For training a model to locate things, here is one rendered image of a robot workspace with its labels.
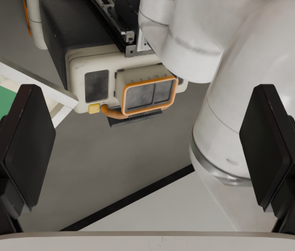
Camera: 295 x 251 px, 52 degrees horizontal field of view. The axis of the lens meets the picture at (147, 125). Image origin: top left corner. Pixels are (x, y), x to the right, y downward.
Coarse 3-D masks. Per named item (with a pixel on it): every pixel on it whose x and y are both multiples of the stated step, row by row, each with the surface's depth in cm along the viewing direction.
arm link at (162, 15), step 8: (144, 0) 45; (152, 0) 44; (160, 0) 43; (168, 0) 43; (144, 8) 46; (152, 8) 44; (160, 8) 44; (168, 8) 43; (152, 16) 45; (160, 16) 44; (168, 16) 44; (168, 24) 45
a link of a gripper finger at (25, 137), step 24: (24, 96) 11; (0, 120) 11; (24, 120) 10; (48, 120) 13; (0, 144) 10; (24, 144) 10; (48, 144) 13; (0, 168) 9; (24, 168) 10; (0, 192) 9; (24, 192) 11
